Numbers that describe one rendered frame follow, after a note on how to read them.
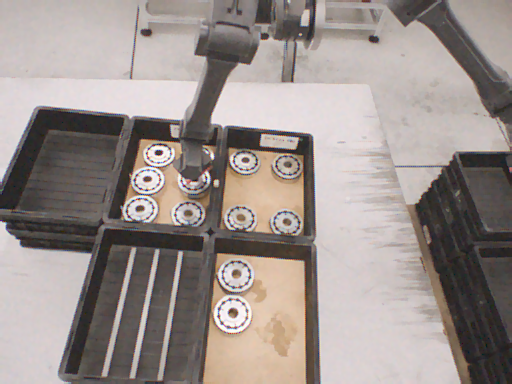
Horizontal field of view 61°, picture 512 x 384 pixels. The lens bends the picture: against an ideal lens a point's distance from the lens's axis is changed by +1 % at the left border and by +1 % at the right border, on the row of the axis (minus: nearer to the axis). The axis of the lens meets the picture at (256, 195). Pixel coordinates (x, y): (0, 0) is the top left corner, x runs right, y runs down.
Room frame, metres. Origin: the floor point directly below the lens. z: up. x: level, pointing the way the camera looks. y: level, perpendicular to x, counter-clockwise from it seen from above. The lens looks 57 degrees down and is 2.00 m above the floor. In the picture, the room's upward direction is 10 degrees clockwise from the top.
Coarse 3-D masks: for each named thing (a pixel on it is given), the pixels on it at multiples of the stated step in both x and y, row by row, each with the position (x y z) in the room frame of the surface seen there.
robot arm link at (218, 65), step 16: (208, 32) 0.62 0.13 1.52; (256, 32) 0.65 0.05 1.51; (256, 48) 0.64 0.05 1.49; (208, 64) 0.63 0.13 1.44; (224, 64) 0.63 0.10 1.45; (208, 80) 0.64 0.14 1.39; (224, 80) 0.65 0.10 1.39; (208, 96) 0.65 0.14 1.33; (192, 112) 0.68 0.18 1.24; (208, 112) 0.67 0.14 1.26; (192, 128) 0.69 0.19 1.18; (208, 128) 0.70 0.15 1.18
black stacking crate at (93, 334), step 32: (128, 256) 0.47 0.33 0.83; (160, 256) 0.49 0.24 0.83; (192, 256) 0.50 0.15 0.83; (96, 288) 0.35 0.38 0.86; (128, 288) 0.38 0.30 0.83; (160, 288) 0.39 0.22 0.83; (192, 288) 0.41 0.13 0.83; (96, 320) 0.28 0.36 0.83; (128, 320) 0.29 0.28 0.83; (160, 320) 0.31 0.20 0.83; (192, 320) 0.32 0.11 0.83; (96, 352) 0.20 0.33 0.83; (128, 352) 0.21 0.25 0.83; (160, 352) 0.23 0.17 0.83
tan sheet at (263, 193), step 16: (256, 176) 0.83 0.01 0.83; (272, 176) 0.84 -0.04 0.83; (224, 192) 0.74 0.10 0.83; (240, 192) 0.75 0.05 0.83; (256, 192) 0.76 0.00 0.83; (272, 192) 0.77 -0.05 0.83; (288, 192) 0.78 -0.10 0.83; (224, 208) 0.68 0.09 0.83; (256, 208) 0.70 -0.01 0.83; (272, 208) 0.71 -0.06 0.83; (288, 208) 0.72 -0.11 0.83
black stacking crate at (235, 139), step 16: (240, 144) 0.93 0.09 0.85; (256, 144) 0.93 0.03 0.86; (304, 144) 0.95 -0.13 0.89; (224, 160) 0.84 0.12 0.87; (304, 160) 0.92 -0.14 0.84; (224, 176) 0.81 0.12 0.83; (304, 176) 0.85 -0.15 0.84; (304, 192) 0.79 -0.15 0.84; (304, 208) 0.73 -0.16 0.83; (304, 224) 0.67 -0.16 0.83
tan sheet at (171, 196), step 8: (144, 144) 0.88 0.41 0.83; (176, 144) 0.90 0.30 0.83; (176, 152) 0.87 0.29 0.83; (136, 160) 0.80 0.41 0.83; (136, 168) 0.77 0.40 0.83; (168, 176) 0.76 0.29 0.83; (168, 184) 0.73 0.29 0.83; (176, 184) 0.74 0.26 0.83; (128, 192) 0.68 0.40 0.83; (168, 192) 0.70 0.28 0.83; (176, 192) 0.71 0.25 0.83; (208, 192) 0.73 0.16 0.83; (160, 200) 0.67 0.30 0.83; (168, 200) 0.68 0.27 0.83; (176, 200) 0.68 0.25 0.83; (200, 200) 0.70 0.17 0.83; (208, 200) 0.70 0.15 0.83; (160, 208) 0.64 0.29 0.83; (168, 208) 0.65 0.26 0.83; (160, 216) 0.61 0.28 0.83; (168, 216) 0.62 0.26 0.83
